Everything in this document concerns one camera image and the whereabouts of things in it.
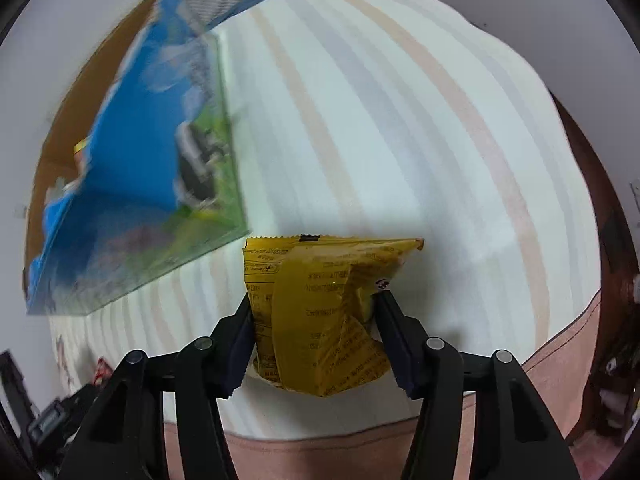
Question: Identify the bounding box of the dark wooden furniture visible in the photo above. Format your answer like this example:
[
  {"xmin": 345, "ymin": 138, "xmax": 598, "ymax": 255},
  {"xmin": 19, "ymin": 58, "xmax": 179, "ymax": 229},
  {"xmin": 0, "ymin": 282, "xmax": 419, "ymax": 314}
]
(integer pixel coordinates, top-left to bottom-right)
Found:
[{"xmin": 550, "ymin": 95, "xmax": 640, "ymax": 461}]

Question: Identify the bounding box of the striped cat-print bed sheet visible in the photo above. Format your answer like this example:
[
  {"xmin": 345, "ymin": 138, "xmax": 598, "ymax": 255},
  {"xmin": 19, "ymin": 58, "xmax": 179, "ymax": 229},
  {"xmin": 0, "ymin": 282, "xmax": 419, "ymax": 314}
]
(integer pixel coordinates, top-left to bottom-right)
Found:
[{"xmin": 47, "ymin": 0, "xmax": 602, "ymax": 441}]

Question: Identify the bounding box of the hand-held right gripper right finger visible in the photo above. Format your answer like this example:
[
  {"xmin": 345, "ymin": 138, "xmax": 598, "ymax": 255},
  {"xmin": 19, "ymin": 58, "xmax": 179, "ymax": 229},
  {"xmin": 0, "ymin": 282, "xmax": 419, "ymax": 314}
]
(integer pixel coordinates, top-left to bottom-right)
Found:
[{"xmin": 374, "ymin": 290, "xmax": 581, "ymax": 480}]

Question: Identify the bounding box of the blue green cardboard box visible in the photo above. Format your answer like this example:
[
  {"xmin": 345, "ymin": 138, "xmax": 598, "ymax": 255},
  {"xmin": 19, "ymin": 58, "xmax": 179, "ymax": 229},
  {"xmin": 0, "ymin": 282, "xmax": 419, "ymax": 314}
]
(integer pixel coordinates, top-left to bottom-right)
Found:
[{"xmin": 24, "ymin": 0, "xmax": 251, "ymax": 317}]

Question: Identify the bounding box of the yellow snack packet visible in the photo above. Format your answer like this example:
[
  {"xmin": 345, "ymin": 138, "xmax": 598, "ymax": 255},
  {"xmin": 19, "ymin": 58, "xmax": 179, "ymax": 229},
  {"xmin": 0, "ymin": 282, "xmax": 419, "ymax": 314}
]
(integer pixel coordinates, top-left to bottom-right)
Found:
[{"xmin": 242, "ymin": 233, "xmax": 426, "ymax": 398}]

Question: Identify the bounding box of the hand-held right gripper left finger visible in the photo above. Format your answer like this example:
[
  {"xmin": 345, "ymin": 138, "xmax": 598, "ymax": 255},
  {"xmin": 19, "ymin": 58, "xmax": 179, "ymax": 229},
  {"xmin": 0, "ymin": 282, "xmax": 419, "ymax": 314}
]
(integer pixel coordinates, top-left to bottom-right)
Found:
[{"xmin": 57, "ymin": 292, "xmax": 258, "ymax": 480}]

